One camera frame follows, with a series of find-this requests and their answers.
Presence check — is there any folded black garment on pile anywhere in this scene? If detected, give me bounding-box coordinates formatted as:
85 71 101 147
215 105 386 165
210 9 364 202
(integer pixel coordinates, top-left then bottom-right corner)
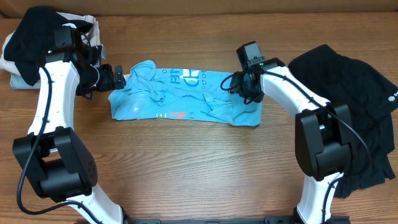
4 6 87 85

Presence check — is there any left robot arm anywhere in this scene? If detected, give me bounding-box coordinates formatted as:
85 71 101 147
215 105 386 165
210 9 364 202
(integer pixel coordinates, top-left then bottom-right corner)
12 44 132 223

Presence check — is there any light blue printed t-shirt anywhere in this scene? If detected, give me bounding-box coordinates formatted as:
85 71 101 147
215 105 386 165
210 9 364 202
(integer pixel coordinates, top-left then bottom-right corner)
108 60 262 126

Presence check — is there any folded light denim garment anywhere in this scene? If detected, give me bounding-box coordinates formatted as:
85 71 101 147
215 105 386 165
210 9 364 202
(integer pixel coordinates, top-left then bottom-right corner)
10 73 40 90

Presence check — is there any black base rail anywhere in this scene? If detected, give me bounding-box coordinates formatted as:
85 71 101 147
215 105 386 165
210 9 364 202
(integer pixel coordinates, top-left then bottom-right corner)
74 215 351 224

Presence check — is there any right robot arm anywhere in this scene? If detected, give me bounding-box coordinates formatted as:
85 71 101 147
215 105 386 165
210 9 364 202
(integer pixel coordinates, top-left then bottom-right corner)
220 57 356 223

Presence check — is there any black t-shirt with logo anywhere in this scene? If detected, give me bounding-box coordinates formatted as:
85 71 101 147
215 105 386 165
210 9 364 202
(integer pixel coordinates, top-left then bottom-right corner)
288 44 397 198

